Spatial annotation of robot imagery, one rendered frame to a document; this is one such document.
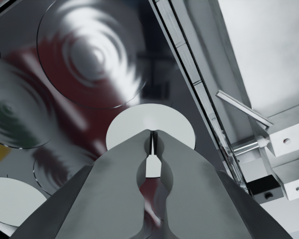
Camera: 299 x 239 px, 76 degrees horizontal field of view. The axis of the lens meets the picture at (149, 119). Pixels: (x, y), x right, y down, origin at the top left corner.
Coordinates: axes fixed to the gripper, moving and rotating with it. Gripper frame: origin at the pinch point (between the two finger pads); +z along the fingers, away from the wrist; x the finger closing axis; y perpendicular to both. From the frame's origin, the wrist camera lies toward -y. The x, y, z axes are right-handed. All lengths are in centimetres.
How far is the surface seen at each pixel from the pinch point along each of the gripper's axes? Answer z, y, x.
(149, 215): 7.5, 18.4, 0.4
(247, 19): 9.3, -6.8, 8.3
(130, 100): 7.4, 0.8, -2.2
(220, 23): 10.5, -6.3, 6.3
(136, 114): 7.4, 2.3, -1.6
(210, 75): 15.3, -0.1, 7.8
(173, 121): 7.4, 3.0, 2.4
